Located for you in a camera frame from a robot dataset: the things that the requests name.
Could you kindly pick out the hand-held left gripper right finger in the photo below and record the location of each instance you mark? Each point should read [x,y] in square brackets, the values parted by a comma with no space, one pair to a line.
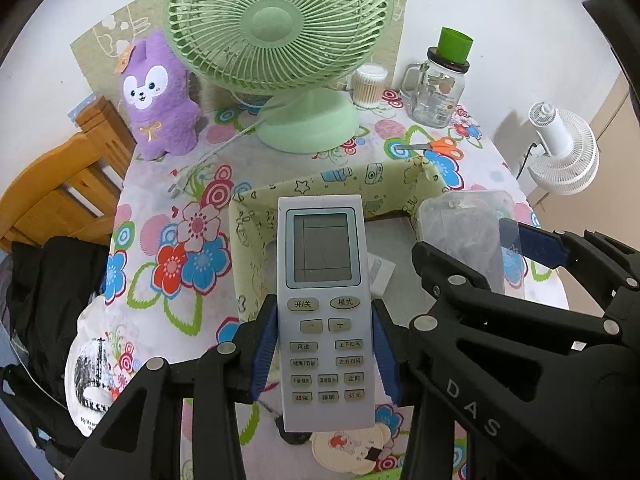
[387,360]

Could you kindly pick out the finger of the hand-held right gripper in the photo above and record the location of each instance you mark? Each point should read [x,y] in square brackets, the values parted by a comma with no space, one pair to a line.
[465,295]
[540,247]

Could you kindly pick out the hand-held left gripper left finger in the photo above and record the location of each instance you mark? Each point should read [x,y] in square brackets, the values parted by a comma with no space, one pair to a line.
[262,355]

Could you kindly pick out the clear plastic box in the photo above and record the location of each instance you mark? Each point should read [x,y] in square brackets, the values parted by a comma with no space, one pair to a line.
[465,230]

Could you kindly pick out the white charger adapter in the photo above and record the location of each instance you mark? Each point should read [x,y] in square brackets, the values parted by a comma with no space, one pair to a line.
[382,275]

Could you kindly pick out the white remote control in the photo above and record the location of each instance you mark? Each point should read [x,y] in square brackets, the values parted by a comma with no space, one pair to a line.
[322,280]

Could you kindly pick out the round cream coaster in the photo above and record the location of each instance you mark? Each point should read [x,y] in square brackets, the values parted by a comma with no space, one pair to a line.
[345,450]

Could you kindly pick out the yellow-green cartoon patterned box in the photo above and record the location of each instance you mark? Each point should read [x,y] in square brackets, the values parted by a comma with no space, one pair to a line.
[250,245]

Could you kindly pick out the white standing fan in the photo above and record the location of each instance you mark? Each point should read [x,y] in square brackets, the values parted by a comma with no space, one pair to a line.
[565,155]

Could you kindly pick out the white printed bag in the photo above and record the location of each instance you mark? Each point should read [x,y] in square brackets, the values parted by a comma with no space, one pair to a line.
[95,375]

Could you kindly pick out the floral tablecloth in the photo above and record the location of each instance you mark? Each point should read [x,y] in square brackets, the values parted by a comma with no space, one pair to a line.
[160,220]

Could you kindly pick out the glass jar with green lid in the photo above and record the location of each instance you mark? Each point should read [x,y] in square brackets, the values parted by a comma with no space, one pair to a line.
[435,95]

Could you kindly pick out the black clothing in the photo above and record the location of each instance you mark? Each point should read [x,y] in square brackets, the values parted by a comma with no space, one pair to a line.
[55,305]

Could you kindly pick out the cotton swab container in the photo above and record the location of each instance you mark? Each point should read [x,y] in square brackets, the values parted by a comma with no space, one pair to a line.
[370,87]

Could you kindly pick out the purple plush toy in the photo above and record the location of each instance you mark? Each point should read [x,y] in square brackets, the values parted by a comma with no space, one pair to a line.
[160,110]

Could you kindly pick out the orange wooden chair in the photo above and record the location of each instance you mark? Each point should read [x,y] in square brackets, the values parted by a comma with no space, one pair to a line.
[60,180]

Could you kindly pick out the blue paper sheet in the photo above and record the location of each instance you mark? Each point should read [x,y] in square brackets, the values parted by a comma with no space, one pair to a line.
[80,109]

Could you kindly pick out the green desk fan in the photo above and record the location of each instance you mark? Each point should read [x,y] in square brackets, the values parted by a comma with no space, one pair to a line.
[280,25]

